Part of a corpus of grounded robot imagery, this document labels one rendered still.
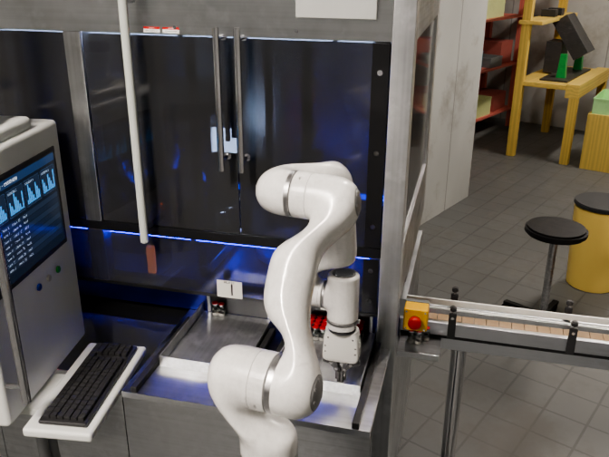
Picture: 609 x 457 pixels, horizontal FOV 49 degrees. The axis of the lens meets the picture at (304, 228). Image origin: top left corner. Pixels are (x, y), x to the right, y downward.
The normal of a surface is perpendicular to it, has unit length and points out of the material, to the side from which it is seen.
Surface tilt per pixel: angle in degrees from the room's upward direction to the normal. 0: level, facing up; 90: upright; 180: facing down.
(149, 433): 90
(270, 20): 90
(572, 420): 0
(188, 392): 0
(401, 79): 90
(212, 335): 0
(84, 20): 90
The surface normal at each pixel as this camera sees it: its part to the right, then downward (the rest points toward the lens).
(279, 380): -0.28, -0.40
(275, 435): 0.22, -0.64
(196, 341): 0.00, -0.92
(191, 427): -0.25, 0.36
